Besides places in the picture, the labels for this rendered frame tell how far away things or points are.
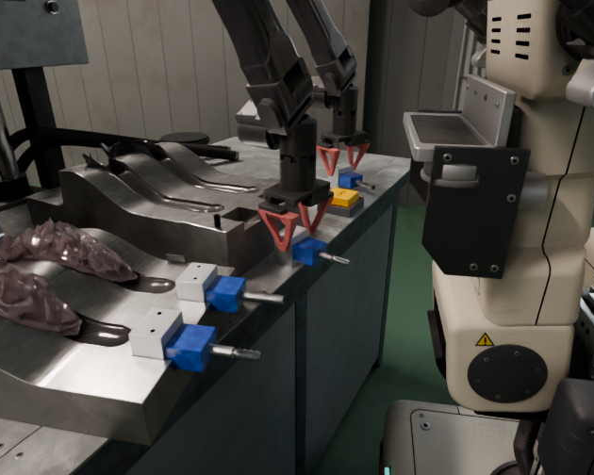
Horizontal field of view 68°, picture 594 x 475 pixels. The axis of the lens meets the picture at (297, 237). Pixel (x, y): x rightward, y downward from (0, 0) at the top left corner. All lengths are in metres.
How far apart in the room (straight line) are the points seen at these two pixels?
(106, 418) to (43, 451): 0.07
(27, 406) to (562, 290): 0.62
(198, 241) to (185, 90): 2.78
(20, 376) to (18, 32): 1.09
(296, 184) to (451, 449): 0.76
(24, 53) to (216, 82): 2.04
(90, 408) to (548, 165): 0.56
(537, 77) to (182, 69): 3.04
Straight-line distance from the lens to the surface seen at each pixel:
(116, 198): 0.83
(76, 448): 0.51
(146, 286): 0.63
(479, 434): 1.25
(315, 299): 0.98
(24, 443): 0.54
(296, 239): 0.73
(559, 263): 0.64
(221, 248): 0.68
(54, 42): 1.52
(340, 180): 1.11
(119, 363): 0.50
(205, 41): 3.36
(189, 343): 0.48
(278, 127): 0.62
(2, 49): 1.44
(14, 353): 0.53
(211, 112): 3.39
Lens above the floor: 1.16
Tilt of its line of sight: 25 degrees down
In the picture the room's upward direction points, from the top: straight up
